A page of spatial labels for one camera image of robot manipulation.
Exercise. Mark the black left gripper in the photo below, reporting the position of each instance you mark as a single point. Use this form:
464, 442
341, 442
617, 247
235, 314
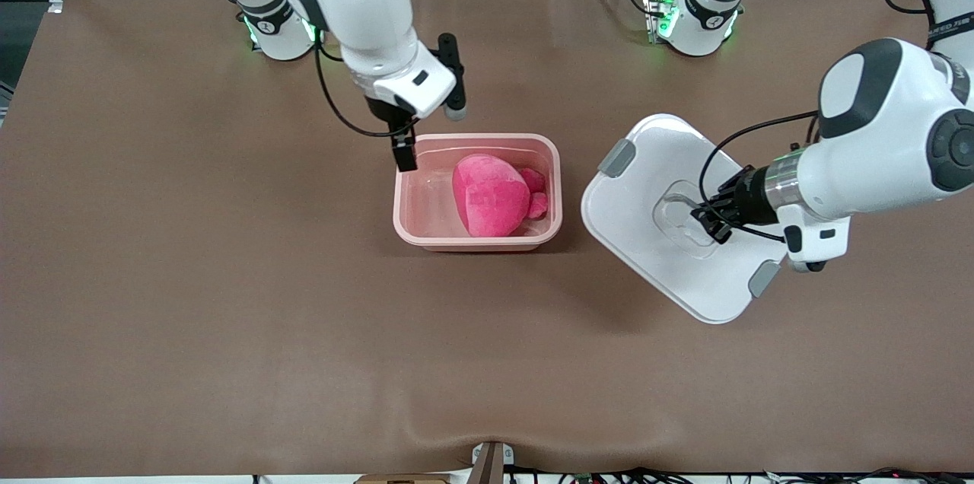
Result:
749, 197

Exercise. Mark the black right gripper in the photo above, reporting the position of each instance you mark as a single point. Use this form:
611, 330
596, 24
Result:
391, 116

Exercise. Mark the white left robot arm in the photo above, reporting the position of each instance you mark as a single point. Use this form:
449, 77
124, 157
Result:
890, 149

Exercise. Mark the pink plush toy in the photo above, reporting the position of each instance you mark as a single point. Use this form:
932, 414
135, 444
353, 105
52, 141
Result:
491, 199

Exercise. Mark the brown table mat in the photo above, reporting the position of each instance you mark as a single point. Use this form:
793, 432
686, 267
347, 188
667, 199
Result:
487, 362

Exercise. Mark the pink plastic box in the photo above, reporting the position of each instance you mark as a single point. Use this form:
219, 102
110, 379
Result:
426, 218

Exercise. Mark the white lid with grey clips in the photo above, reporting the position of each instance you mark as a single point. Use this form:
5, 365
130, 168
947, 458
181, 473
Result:
639, 240

